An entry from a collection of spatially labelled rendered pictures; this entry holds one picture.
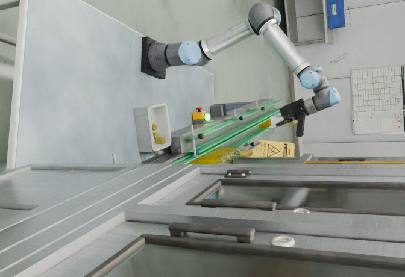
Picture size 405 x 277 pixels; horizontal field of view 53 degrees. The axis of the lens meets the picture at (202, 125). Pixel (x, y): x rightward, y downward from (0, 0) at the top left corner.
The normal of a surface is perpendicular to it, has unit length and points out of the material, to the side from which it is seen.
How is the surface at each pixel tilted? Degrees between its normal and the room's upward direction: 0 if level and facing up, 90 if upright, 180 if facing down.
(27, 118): 0
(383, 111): 90
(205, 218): 90
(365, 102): 90
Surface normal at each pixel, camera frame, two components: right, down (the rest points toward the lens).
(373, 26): -0.43, 0.17
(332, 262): -0.11, -0.99
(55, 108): 0.90, -0.04
